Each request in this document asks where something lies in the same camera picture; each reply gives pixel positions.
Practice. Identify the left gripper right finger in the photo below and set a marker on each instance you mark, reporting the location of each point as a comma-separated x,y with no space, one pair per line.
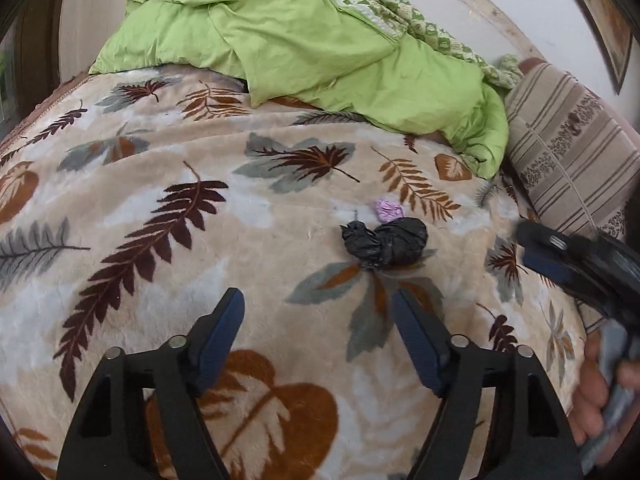
425,338

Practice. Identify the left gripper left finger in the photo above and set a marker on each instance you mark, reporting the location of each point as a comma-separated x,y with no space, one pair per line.
211,339

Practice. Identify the black plastic bag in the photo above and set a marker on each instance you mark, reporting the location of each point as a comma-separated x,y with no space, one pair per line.
400,242

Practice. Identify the purple plastic bag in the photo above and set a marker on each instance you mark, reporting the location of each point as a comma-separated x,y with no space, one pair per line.
388,211

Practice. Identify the right hand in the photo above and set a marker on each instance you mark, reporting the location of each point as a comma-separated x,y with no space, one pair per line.
591,395

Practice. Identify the striped floral pillow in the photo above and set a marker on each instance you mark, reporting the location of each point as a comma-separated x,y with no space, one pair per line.
577,159

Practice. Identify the leaf pattern bed blanket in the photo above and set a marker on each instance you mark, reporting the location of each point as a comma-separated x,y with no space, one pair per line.
131,202

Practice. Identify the green quilt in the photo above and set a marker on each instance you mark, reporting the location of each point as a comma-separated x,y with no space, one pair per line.
378,58

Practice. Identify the framed wall picture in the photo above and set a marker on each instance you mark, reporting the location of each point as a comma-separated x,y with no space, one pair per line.
613,33

